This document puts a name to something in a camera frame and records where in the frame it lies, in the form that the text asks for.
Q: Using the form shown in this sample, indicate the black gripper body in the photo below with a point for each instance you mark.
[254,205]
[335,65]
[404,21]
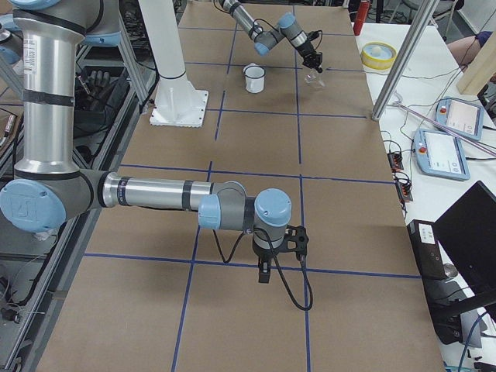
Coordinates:
[264,255]
[308,49]

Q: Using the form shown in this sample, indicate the clear glass funnel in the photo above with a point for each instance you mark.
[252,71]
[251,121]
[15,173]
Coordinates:
[313,80]

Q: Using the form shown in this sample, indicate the white enamel cup blue rim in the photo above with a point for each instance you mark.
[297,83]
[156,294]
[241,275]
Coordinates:
[254,78]

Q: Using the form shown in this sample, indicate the yellow tape roll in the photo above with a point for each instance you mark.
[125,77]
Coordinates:
[378,56]

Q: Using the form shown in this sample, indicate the red cylinder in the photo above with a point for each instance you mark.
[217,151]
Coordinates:
[361,16]

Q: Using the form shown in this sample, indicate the orange black connector block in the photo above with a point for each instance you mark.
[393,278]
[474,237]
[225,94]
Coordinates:
[395,161]

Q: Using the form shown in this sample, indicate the seated person black shirt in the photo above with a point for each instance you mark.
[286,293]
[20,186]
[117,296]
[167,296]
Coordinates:
[466,49]

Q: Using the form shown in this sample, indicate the near blue teach pendant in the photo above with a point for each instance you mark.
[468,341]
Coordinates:
[439,154]

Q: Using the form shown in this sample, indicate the blue teach pendant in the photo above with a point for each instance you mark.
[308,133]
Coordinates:
[439,154]
[464,117]

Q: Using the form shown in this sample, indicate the far blue teach pendant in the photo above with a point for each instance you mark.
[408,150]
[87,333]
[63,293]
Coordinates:
[464,117]

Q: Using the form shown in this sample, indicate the black box device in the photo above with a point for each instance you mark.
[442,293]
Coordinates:
[425,247]

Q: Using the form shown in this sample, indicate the black laptop monitor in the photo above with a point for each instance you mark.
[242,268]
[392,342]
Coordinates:
[466,231]

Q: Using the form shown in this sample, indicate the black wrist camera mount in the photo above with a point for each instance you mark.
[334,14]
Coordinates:
[295,241]
[313,35]

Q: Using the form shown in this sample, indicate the aluminium frame post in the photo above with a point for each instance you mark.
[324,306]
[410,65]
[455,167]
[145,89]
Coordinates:
[414,34]

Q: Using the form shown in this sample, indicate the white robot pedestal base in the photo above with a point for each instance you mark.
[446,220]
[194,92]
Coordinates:
[177,102]

